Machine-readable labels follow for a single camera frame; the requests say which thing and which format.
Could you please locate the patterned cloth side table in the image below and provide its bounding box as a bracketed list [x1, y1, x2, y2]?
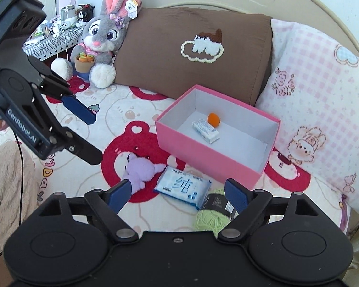
[22, 25, 86, 62]

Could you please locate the black white plush toy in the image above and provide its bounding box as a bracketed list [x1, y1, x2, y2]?
[77, 4, 95, 26]

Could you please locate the white tissue packet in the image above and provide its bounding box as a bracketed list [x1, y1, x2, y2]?
[192, 118, 221, 144]

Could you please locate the purple plush toy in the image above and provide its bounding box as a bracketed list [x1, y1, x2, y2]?
[121, 152, 167, 193]

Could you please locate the beige fluffy blanket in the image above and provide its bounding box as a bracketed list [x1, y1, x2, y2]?
[0, 139, 38, 256]

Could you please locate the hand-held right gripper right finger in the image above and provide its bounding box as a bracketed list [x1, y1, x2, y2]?
[217, 178, 320, 243]

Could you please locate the blue white wet wipes pack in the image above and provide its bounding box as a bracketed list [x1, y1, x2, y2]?
[153, 166, 212, 210]

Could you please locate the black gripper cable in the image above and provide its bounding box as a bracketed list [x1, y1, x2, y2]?
[13, 132, 26, 226]

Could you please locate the pink cardboard box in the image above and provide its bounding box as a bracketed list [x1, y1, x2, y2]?
[155, 84, 281, 190]

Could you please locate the green yarn ball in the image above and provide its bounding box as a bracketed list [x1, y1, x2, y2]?
[194, 188, 241, 238]

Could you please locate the grey rabbit plush toy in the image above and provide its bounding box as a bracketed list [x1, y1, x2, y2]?
[50, 0, 142, 89]

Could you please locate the brown pillow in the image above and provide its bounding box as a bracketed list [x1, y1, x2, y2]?
[112, 7, 273, 106]

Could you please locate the bear printed blanket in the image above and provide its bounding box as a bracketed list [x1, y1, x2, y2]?
[0, 78, 352, 240]

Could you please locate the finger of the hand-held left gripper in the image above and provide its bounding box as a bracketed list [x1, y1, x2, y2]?
[28, 55, 97, 125]
[48, 124, 104, 166]

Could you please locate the pink checked pillow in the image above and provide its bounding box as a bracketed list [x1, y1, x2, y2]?
[254, 18, 359, 216]

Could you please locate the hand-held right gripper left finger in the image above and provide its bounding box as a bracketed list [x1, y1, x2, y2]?
[39, 179, 140, 243]

